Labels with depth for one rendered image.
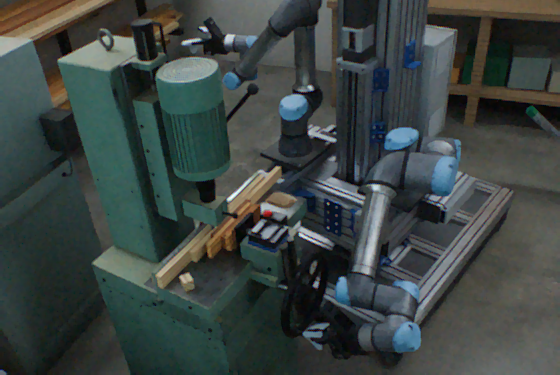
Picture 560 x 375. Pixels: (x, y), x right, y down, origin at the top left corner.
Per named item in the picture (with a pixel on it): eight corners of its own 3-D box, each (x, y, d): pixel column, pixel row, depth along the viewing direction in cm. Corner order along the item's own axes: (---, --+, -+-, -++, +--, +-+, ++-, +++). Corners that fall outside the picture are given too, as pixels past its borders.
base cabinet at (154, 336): (245, 458, 215) (224, 344, 172) (137, 395, 243) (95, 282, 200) (299, 375, 243) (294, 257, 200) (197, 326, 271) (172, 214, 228)
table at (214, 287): (237, 336, 157) (235, 322, 153) (157, 299, 172) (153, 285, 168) (331, 218, 195) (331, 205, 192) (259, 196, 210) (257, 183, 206)
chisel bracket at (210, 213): (218, 231, 173) (214, 210, 168) (183, 218, 179) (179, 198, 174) (231, 218, 177) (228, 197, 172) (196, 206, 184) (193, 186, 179)
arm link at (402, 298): (380, 273, 149) (371, 309, 144) (422, 281, 145) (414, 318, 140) (380, 286, 156) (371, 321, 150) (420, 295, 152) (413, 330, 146)
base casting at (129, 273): (223, 342, 172) (220, 323, 166) (96, 281, 200) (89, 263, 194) (293, 257, 200) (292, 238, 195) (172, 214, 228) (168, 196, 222)
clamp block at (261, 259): (277, 278, 170) (275, 257, 164) (241, 265, 176) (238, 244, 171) (300, 250, 179) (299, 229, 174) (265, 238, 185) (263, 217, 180)
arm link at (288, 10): (304, 19, 197) (234, 98, 232) (315, 9, 204) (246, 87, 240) (282, -4, 195) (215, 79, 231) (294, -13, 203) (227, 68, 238)
